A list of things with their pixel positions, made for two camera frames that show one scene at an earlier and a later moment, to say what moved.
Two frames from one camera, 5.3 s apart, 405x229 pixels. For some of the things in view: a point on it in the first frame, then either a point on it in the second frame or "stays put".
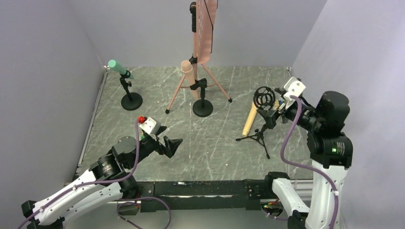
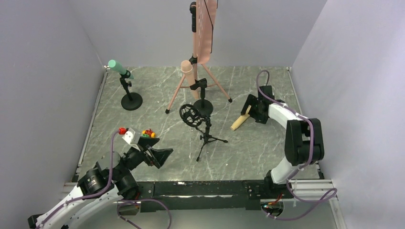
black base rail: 202,195 stays put
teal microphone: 116,66 stays put
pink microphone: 187,68 stays put
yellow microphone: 250,120 -> 240,120
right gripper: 275,113 -> 255,109
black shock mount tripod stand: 264,98 -> 192,116
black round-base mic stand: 131,101 stays put
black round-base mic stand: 202,108 stays put
